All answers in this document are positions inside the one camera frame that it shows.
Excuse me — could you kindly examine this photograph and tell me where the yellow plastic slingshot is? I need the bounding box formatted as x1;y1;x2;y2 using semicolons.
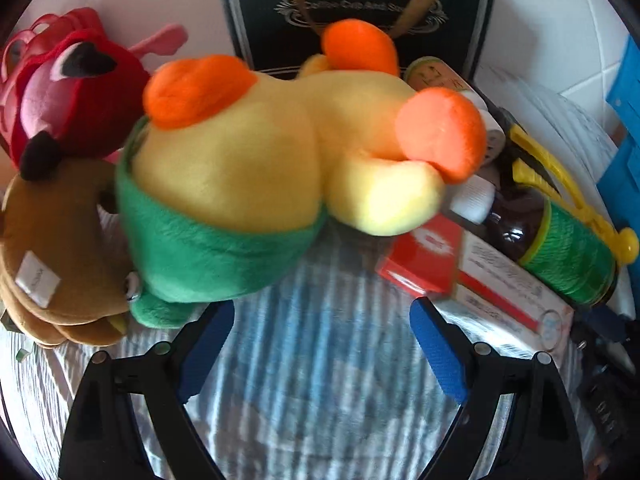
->
509;124;639;266

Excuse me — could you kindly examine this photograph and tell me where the brown bottle green label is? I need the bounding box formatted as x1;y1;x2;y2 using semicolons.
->
449;176;618;309

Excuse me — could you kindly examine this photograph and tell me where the brown bear plush toy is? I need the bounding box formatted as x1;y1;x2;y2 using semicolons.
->
1;159;132;348

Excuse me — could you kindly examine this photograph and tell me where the yellow green duck plush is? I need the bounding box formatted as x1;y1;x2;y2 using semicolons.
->
115;19;487;328

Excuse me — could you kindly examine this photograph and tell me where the red pink plush toy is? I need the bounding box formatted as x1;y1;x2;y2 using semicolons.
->
1;8;188;180

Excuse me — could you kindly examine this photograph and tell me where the blue plastic storage crate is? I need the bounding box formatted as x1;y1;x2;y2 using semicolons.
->
596;34;640;231

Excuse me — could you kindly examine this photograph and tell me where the red white medicine box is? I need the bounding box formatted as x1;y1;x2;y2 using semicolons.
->
378;214;573;364

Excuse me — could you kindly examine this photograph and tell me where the striped blue white tablecloth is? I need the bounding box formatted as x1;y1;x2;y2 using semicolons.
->
1;66;616;479

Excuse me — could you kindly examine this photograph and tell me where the black gift bag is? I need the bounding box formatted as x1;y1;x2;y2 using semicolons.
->
222;0;494;79

